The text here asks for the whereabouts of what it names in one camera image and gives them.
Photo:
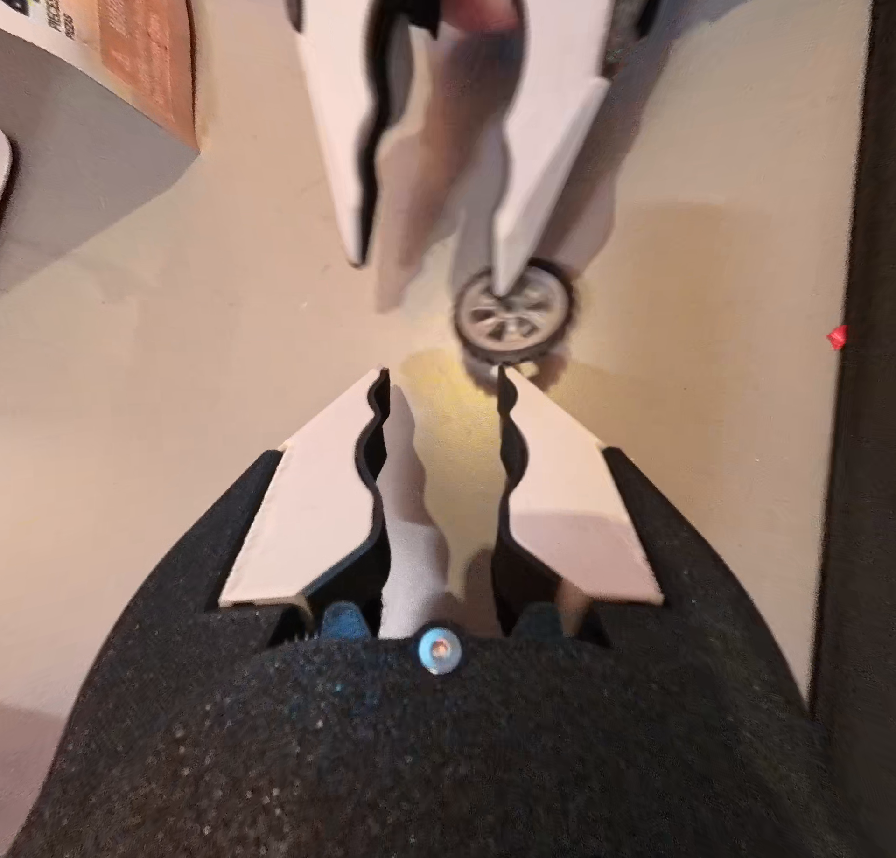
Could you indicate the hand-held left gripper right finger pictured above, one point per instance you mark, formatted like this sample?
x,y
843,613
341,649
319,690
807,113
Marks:
x,y
574,515

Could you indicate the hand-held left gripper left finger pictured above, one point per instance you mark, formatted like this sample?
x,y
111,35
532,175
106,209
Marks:
x,y
308,515

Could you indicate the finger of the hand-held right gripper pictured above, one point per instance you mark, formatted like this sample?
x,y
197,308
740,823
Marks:
x,y
560,102
336,102

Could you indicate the black toy wheel grey rim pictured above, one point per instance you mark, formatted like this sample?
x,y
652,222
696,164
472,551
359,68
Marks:
x,y
511,319

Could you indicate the black perforated mat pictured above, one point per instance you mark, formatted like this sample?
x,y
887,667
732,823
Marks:
x,y
861,382

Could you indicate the small red piece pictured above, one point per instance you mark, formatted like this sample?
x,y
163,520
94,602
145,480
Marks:
x,y
837,336

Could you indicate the white rounded board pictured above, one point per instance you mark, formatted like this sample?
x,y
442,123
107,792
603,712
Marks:
x,y
4,172

